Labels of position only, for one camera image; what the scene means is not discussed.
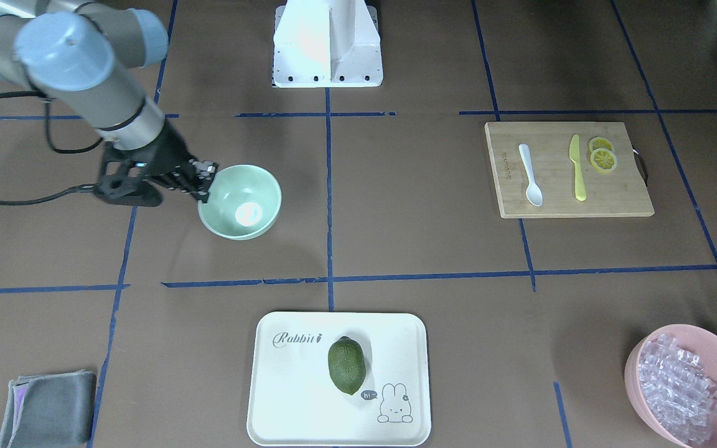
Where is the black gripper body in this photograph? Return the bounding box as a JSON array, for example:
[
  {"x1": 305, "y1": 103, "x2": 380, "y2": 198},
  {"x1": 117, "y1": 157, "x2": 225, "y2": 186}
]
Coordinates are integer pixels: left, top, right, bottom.
[{"x1": 105, "y1": 120, "x2": 197, "y2": 195}]

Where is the mint green bowl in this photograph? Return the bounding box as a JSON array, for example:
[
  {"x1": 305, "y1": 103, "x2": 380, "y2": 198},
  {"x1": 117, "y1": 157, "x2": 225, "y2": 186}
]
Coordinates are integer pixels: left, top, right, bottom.
[{"x1": 197, "y1": 165, "x2": 283, "y2": 241}]

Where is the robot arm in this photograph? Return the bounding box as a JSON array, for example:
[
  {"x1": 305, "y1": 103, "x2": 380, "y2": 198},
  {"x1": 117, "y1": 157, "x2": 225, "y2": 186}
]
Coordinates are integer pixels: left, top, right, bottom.
[{"x1": 0, "y1": 1, "x2": 217, "y2": 207}]

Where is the white plastic spoon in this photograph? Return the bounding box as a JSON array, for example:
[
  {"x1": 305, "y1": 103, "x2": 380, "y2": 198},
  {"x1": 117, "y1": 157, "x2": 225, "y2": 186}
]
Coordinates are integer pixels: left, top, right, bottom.
[{"x1": 518, "y1": 144, "x2": 544, "y2": 207}]

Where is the pink bowl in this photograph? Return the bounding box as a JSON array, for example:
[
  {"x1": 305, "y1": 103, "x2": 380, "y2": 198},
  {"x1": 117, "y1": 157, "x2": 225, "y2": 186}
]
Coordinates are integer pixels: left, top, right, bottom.
[{"x1": 624, "y1": 324, "x2": 717, "y2": 447}]

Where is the cream rabbit tray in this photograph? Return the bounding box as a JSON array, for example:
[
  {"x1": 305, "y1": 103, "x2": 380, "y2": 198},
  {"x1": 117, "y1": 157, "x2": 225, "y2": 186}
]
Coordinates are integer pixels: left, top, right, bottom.
[{"x1": 246, "y1": 312, "x2": 432, "y2": 447}]

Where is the green avocado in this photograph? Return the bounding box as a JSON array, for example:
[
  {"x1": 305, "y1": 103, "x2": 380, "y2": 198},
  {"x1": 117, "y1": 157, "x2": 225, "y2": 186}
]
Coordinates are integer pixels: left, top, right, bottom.
[{"x1": 327, "y1": 335, "x2": 367, "y2": 395}]

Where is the grey folded cloth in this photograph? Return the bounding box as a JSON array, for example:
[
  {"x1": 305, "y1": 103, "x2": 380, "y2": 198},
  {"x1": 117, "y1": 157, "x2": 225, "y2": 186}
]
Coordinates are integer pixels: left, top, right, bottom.
[{"x1": 0, "y1": 370, "x2": 96, "y2": 447}]

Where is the bamboo cutting board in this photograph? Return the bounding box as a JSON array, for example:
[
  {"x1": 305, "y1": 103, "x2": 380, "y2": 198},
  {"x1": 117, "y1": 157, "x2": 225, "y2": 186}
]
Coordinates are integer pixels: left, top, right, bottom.
[{"x1": 484, "y1": 121, "x2": 654, "y2": 218}]

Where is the yellow plastic knife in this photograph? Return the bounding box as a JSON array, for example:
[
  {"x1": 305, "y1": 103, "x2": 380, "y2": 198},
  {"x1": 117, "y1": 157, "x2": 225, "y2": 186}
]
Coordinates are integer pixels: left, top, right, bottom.
[{"x1": 568, "y1": 134, "x2": 587, "y2": 202}]

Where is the upper lemon slice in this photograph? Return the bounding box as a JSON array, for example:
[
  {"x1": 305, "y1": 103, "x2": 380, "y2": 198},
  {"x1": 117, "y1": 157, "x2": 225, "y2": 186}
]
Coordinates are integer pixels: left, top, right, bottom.
[{"x1": 588, "y1": 136, "x2": 616, "y2": 153}]

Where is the lemon slice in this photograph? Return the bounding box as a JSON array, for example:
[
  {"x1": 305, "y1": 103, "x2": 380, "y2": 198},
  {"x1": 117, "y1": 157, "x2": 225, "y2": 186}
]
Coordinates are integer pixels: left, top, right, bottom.
[
  {"x1": 588, "y1": 136, "x2": 616, "y2": 153},
  {"x1": 589, "y1": 147, "x2": 618, "y2": 174}
]

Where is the lower lemon slice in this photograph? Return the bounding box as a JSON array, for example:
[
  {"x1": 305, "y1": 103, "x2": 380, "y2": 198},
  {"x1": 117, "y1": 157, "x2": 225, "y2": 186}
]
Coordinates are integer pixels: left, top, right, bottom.
[{"x1": 589, "y1": 147, "x2": 618, "y2": 174}]

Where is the clear ice cubes pile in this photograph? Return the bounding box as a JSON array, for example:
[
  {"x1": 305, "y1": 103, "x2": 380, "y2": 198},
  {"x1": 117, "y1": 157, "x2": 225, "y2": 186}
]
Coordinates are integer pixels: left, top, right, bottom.
[{"x1": 635, "y1": 334, "x2": 717, "y2": 446}]

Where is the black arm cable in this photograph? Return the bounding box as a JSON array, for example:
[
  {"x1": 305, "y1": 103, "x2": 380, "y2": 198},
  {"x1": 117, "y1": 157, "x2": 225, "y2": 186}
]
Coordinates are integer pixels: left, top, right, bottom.
[{"x1": 0, "y1": 91, "x2": 107, "y2": 207}]

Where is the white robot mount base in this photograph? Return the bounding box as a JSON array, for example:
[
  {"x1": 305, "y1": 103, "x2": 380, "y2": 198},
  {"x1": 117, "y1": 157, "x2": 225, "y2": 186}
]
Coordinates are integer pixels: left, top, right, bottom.
[{"x1": 271, "y1": 1, "x2": 384, "y2": 88}]

